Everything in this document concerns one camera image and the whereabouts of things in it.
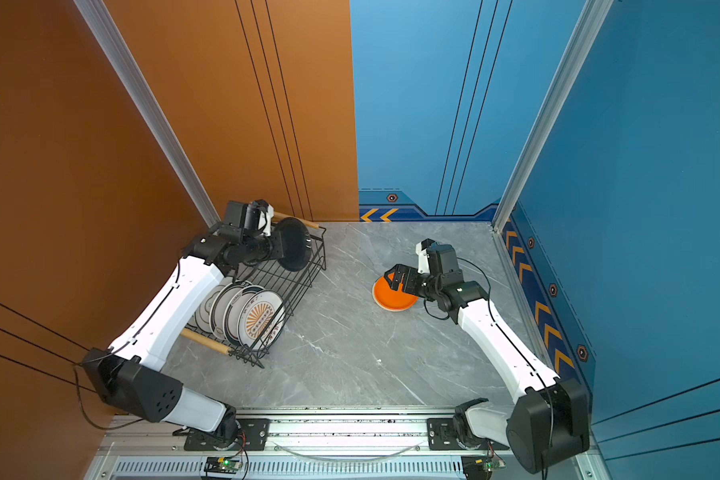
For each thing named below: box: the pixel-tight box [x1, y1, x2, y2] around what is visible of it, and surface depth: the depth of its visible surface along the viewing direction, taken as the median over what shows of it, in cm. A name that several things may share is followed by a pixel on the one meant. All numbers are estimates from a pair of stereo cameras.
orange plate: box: [372, 273, 419, 312], surface depth 98 cm
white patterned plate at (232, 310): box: [223, 285, 265, 346], surface depth 83 cm
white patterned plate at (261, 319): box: [238, 290, 286, 350], surface depth 86 cm
